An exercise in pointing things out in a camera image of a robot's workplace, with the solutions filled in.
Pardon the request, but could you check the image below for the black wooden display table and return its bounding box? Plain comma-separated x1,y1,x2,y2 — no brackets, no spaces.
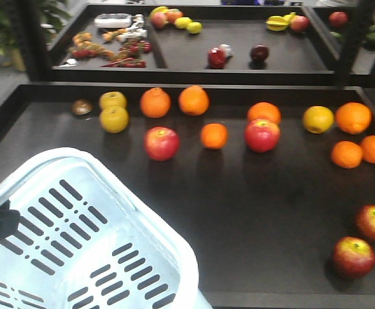
0,83,375,308

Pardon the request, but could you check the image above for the light blue plastic basket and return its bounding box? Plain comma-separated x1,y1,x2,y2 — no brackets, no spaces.
0,148,199,308

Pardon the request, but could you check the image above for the red bell pepper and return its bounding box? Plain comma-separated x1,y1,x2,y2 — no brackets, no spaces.
207,48,226,70

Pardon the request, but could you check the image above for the yellow round citrus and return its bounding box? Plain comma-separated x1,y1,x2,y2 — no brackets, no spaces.
302,106,334,134

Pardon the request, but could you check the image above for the small orange centre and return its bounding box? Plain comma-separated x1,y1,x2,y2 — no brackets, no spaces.
200,123,229,150

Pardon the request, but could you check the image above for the yellow-green apple back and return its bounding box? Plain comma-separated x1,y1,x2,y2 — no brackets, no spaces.
99,91,127,109

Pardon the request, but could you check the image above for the red apple back right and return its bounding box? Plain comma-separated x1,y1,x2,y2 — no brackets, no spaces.
244,118,281,153

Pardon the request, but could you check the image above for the yellow-green apple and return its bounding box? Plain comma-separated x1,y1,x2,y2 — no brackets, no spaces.
99,106,130,133
99,91,127,109

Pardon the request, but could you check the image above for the yellow-green apple front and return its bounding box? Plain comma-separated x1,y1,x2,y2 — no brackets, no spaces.
99,106,130,133

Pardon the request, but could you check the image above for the red apple back left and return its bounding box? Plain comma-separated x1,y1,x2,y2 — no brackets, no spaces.
144,126,180,162

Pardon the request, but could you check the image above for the red apple front right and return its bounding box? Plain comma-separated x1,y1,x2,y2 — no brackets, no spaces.
331,236,375,280

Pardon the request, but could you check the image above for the orange behind apple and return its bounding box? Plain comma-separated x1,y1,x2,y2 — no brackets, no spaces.
247,102,282,124

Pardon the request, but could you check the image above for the orange back left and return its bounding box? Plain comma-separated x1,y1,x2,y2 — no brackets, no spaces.
140,88,171,118

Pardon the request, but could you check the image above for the small orange left of pair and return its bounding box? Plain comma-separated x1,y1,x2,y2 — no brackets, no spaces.
331,140,363,169

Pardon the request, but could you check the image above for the large orange far right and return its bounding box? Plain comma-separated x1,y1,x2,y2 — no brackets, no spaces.
335,102,372,135

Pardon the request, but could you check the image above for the orange back right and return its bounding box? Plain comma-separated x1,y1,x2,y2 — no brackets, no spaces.
178,85,210,116

